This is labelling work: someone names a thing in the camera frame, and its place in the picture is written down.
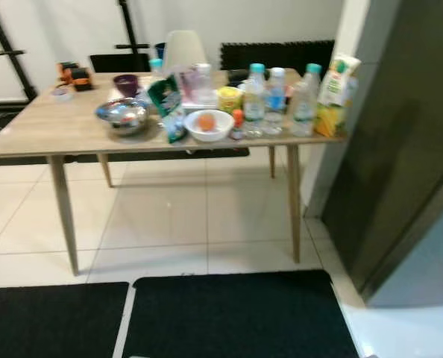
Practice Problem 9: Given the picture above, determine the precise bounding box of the silver fridge body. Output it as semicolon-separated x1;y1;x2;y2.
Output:
321;0;443;303

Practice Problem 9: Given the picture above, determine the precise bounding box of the white yellow juice carton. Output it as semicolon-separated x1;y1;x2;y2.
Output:
314;53;362;139

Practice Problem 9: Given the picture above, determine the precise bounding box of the teal-capped water bottle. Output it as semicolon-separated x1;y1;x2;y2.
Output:
243;63;268;139
291;63;322;137
148;58;166;84

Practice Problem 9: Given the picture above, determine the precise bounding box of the black foam puzzle mat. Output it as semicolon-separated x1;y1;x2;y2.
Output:
219;40;336;78

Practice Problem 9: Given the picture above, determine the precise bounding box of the small orange-capped bottle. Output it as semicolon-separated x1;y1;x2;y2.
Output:
232;109;245;141

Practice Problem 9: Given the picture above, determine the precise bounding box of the yellow noodle cup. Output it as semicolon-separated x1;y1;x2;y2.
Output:
216;86;244;115

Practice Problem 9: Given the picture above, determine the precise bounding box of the orange fruit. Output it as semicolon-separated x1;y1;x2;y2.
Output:
197;112;217;132

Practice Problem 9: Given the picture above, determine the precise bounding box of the white bowl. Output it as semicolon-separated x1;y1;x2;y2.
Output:
183;109;235;143

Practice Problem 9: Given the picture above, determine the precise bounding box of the clear plastic container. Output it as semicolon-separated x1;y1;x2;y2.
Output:
177;63;218;106

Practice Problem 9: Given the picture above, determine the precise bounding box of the white chair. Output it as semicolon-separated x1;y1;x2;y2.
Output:
163;30;208;74

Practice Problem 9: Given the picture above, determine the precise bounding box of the green snack bag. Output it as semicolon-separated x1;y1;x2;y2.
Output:
147;74;187;144

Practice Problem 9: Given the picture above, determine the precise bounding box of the shiny steel bowl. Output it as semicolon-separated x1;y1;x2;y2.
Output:
95;98;150;137

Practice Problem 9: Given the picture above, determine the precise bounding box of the purple cup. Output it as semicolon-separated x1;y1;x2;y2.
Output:
113;73;140;98

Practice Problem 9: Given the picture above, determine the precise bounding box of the black metal stand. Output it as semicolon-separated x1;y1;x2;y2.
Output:
116;0;151;55

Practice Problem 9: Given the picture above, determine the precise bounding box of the orange black device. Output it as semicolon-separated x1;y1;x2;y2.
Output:
56;60;95;92

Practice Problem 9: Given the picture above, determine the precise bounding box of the light wooden table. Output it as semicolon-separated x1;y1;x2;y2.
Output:
0;69;351;277

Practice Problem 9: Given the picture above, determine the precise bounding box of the small white dish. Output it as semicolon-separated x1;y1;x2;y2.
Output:
49;86;74;102

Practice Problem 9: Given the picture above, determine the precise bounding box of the black metal rack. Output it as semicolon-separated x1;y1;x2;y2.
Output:
0;0;38;103

